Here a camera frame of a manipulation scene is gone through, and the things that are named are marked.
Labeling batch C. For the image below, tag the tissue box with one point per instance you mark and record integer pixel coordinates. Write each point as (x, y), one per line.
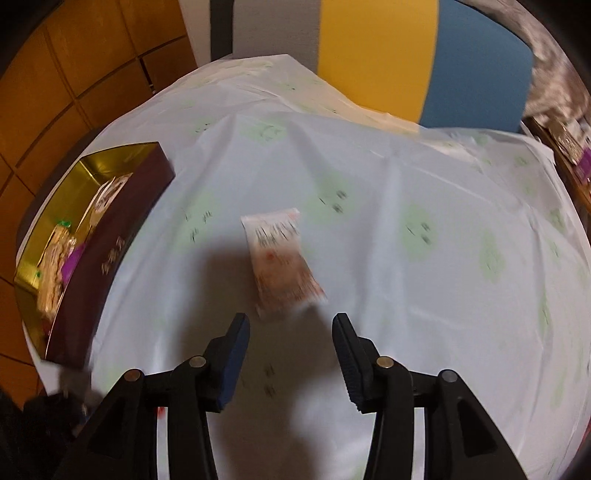
(565, 141)

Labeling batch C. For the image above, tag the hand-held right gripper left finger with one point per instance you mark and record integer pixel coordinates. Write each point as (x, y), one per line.
(233, 360)

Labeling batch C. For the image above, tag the light blue plastic tablecloth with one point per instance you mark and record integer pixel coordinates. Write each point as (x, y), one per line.
(415, 184)

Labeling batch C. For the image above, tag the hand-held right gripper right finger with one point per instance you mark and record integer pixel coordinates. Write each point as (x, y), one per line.
(353, 369)

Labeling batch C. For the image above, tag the grey yellow blue chair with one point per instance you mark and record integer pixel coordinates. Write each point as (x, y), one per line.
(378, 55)

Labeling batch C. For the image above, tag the purple snack packet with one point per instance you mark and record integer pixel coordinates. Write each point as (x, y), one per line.
(76, 261)

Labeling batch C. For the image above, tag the dark red gold tin box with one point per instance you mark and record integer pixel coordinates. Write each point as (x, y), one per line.
(115, 258)

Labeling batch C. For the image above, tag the pink and white snack packet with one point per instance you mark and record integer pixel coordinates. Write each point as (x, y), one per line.
(281, 267)

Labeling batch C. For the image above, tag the purple box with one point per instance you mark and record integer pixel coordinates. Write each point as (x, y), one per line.
(584, 166)

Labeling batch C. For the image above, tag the starfish print curtain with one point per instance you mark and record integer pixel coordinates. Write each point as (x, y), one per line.
(554, 78)

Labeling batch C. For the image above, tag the green-edged cracker packet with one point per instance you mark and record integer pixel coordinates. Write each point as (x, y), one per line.
(59, 244)

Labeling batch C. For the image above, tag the wooden side table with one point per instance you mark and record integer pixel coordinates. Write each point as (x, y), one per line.
(561, 173)

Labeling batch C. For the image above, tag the round biscuit packet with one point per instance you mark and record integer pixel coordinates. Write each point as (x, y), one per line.
(111, 198)

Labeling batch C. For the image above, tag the yellow wooden wardrobe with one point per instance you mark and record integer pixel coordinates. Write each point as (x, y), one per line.
(69, 69)

